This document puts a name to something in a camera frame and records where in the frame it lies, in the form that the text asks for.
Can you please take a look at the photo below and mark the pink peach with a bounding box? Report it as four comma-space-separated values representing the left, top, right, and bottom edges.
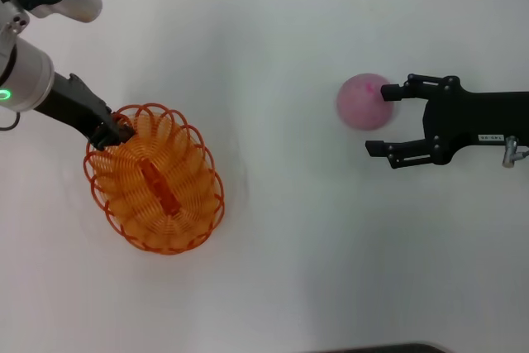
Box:
336, 72, 397, 131

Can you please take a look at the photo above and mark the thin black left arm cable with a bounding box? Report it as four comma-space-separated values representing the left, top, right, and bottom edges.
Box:
0, 111, 21, 132

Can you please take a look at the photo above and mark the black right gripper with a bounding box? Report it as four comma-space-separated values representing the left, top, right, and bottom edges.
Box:
365, 73, 529, 170

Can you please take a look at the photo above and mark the orange woven plastic basket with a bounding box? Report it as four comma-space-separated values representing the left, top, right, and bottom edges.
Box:
83, 102, 226, 255

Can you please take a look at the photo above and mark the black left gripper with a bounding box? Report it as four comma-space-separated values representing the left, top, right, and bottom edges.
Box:
32, 73, 136, 152

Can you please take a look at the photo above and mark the silver metal cable connector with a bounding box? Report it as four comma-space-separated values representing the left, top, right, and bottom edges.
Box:
501, 135, 521, 169

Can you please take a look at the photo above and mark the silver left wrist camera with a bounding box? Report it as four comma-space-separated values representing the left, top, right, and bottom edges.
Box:
0, 0, 31, 56

